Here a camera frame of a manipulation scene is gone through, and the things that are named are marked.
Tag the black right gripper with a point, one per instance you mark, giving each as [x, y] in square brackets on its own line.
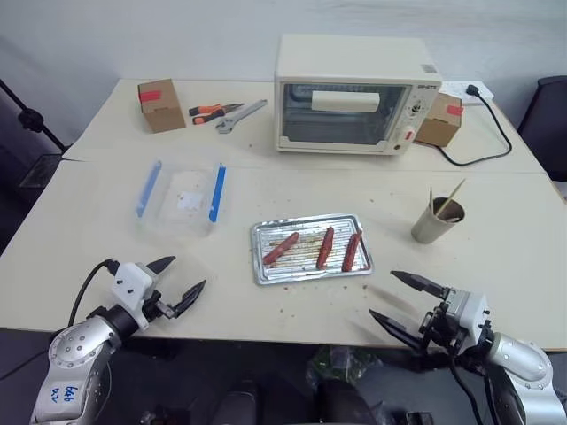
[436, 329]

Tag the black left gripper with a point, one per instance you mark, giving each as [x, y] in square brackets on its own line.
[155, 305]

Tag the thin grey pointed stick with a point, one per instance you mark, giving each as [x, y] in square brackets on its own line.
[431, 199]

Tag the thin pale wooden stick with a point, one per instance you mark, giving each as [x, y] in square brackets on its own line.
[452, 197]

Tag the red sausage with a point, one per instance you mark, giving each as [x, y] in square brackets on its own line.
[325, 248]
[280, 249]
[352, 251]

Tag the beige paper cup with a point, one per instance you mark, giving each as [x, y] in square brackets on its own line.
[432, 228]

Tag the clear container blue clips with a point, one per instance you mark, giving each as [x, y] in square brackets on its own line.
[186, 199]

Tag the green plastic bag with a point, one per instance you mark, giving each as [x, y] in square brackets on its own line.
[343, 360]

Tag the silver foil baking tray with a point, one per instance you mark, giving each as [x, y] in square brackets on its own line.
[305, 268]

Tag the dark rounded shape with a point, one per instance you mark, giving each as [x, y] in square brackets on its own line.
[239, 403]

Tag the tall cardboard box red tape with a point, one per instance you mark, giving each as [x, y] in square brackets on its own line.
[161, 115]

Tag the dark square floor plate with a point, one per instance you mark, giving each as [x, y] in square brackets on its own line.
[40, 170]

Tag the orange black pliers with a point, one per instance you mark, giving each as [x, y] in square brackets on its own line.
[206, 108]

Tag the silver adjustable wrench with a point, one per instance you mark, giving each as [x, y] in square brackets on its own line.
[241, 113]

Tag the flat cardboard box red tape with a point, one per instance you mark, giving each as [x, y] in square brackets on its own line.
[436, 126]

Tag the black tripod stand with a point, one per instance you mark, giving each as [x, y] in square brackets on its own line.
[28, 117]

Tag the dark chair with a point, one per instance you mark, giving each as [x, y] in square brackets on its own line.
[547, 115]

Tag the cream toaster oven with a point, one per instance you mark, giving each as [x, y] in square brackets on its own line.
[345, 57]

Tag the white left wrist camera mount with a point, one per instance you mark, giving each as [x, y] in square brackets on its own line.
[130, 283]

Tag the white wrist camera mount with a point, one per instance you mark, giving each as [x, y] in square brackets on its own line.
[130, 283]
[467, 310]

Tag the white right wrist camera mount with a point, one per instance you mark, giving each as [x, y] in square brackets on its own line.
[467, 310]

